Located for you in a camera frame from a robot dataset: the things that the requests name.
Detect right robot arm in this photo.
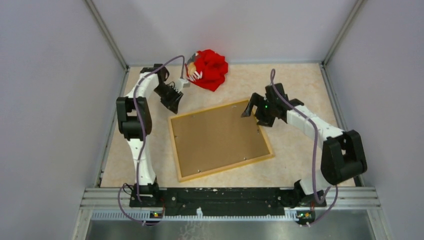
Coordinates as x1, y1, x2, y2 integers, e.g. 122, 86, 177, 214
241, 83, 368, 208

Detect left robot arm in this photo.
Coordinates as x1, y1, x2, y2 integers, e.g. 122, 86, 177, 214
116, 63, 185, 207

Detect brown cardboard backing board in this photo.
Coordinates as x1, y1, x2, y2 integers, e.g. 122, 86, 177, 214
170, 101, 272, 178

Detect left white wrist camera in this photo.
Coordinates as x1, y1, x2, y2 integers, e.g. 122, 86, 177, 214
175, 78, 191, 92

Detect aluminium front rail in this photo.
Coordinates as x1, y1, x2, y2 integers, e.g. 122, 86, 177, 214
73, 186, 393, 240

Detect red crumpled cloth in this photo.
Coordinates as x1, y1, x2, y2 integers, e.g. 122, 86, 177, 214
185, 49, 229, 92

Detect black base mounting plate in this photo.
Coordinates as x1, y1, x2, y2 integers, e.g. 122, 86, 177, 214
129, 187, 319, 217

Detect yellow wooden picture frame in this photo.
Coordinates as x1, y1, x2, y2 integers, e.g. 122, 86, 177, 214
167, 98, 275, 183

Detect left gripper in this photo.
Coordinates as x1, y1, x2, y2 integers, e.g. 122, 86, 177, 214
153, 83, 183, 114

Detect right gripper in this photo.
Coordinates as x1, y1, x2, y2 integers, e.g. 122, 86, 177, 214
241, 92, 276, 128

